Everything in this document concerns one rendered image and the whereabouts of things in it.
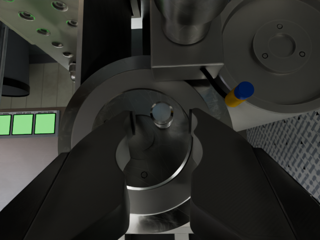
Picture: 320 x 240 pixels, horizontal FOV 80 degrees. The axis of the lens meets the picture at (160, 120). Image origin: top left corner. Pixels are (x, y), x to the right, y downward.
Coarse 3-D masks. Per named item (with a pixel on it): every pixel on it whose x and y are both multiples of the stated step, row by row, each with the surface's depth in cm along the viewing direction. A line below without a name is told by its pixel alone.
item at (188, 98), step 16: (112, 80) 16; (128, 80) 16; (144, 80) 16; (176, 80) 16; (96, 96) 16; (112, 96) 16; (176, 96) 15; (192, 96) 15; (80, 112) 16; (96, 112) 16; (208, 112) 15; (80, 128) 15; (192, 144) 15; (192, 160) 15; (176, 176) 14; (128, 192) 14; (144, 192) 14; (160, 192) 14; (176, 192) 14; (144, 208) 14; (160, 208) 14
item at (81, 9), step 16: (80, 0) 19; (96, 0) 22; (112, 0) 29; (80, 16) 19; (96, 16) 22; (112, 16) 29; (80, 32) 18; (96, 32) 22; (112, 32) 29; (80, 48) 18; (96, 48) 22; (112, 48) 28; (128, 48) 40; (80, 64) 18; (96, 64) 22; (80, 80) 18
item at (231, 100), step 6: (204, 72) 13; (210, 78) 13; (216, 84) 12; (240, 84) 10; (246, 84) 10; (216, 90) 12; (222, 90) 12; (234, 90) 10; (240, 90) 10; (246, 90) 10; (252, 90) 10; (222, 96) 12; (228, 96) 11; (234, 96) 10; (240, 96) 10; (246, 96) 10; (228, 102) 11; (234, 102) 11; (240, 102) 10
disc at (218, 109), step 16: (112, 64) 17; (128, 64) 17; (144, 64) 17; (96, 80) 17; (192, 80) 16; (208, 80) 17; (80, 96) 17; (208, 96) 16; (64, 112) 17; (224, 112) 16; (64, 128) 16; (64, 144) 16; (176, 208) 15; (144, 224) 15; (160, 224) 15; (176, 224) 15
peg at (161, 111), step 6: (156, 102) 12; (162, 102) 11; (156, 108) 11; (162, 108) 11; (168, 108) 11; (150, 114) 11; (156, 114) 11; (162, 114) 11; (168, 114) 11; (156, 120) 11; (162, 120) 11; (168, 120) 11; (162, 126) 12; (168, 126) 13
